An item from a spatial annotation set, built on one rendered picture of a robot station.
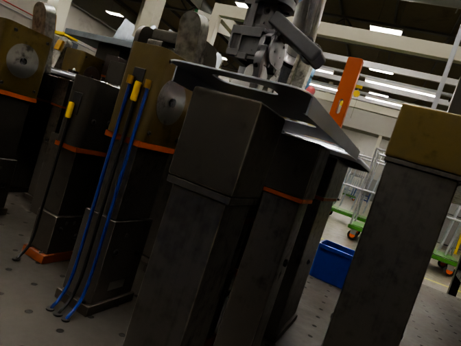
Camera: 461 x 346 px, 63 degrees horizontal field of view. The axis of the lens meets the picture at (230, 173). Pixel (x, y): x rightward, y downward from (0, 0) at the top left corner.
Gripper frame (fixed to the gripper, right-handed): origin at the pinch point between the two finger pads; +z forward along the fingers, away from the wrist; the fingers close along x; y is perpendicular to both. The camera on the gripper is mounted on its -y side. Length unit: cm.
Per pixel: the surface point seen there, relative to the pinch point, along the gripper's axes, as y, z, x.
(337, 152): -17.7, 3.9, 11.8
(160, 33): 38.6, -16.7, -15.9
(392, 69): 61, -230, -711
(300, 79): -1.0, -11.0, -15.0
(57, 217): 18.2, 24.3, 19.9
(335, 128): -20.6, 3.6, 31.1
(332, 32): 158, -237, -578
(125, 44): 60, -15, -26
